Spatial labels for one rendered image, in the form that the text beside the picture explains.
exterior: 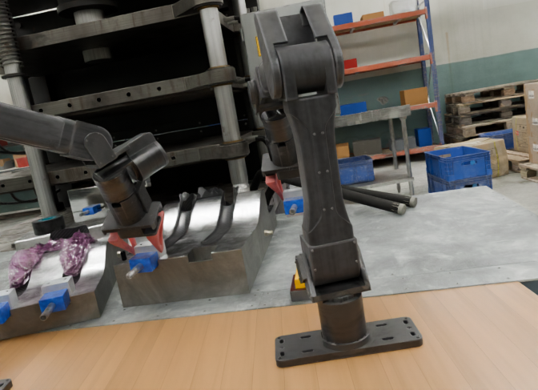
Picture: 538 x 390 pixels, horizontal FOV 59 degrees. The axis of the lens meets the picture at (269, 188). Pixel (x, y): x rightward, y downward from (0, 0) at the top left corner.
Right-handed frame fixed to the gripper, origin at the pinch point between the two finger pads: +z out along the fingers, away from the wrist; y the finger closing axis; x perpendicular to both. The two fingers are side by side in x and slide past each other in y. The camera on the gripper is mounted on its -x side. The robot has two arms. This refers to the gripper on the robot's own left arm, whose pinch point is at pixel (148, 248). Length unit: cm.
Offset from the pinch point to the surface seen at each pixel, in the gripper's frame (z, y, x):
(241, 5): 6, -4, -157
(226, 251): 0.7, -15.9, 2.4
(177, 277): 4.2, -5.5, 4.4
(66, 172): 29, 62, -74
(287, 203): -0.2, -27.8, -8.4
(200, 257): 4.6, -9.3, -0.6
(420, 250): 14, -53, -5
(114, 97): 8, 37, -86
